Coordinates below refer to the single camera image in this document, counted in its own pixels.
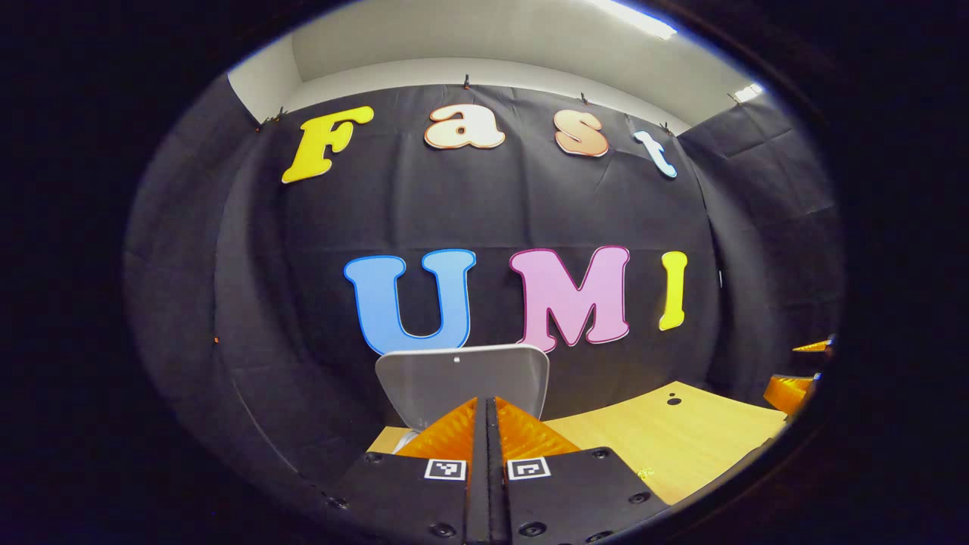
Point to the white desktop garbage bin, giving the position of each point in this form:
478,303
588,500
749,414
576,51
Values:
462,378

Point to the black backdrop cloth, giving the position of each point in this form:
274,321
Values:
454,212

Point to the small ceiling light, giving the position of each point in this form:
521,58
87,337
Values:
748,92

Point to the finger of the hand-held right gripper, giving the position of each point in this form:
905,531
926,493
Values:
816,347
791,390

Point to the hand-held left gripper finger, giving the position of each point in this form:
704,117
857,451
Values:
482,484
494,484

